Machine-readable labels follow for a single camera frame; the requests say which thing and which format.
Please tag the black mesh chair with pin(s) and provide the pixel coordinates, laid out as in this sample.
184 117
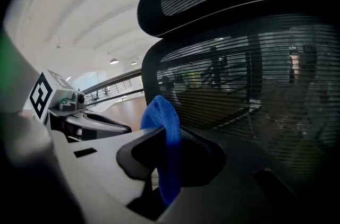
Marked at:
239 71

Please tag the dome pendant lamp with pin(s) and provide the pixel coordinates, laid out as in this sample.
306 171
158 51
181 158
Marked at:
134 63
114 60

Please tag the ceiling spotlight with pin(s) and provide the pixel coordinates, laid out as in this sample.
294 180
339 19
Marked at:
58 45

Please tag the dark metal railing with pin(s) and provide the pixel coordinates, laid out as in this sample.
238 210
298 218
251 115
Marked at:
117 83

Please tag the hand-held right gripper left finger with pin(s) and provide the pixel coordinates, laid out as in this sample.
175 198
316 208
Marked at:
106 164

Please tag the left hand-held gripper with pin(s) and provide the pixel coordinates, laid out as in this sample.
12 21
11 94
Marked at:
53 96

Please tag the blue wiping cloth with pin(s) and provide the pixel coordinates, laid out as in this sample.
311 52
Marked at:
164 116

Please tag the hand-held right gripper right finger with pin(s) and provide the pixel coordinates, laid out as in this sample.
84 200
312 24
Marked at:
212 191

